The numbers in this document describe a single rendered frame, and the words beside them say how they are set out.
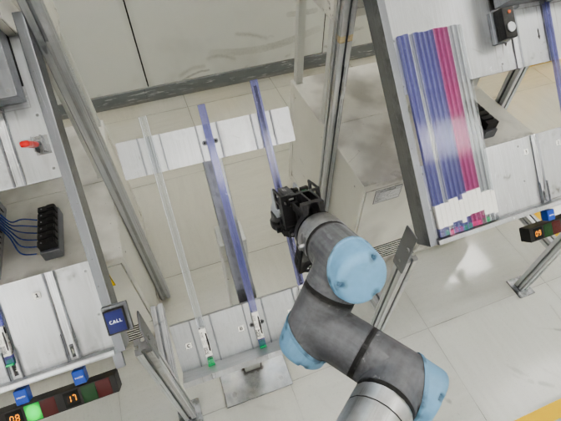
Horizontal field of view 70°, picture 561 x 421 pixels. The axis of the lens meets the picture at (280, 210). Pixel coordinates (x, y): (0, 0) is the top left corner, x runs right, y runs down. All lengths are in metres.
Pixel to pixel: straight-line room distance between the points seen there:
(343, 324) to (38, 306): 0.64
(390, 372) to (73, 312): 0.66
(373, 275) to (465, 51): 0.78
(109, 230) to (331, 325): 0.86
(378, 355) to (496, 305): 1.44
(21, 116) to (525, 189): 1.22
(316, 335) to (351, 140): 1.01
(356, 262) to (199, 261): 1.43
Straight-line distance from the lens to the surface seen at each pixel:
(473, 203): 1.15
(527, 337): 1.95
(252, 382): 1.62
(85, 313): 0.96
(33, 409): 1.05
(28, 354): 1.00
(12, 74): 0.94
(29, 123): 0.97
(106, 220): 1.30
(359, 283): 0.52
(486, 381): 1.80
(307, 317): 0.56
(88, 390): 1.02
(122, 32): 2.62
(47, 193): 1.46
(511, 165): 1.25
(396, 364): 0.55
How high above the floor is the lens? 1.56
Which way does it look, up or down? 50 degrees down
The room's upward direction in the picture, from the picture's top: straight up
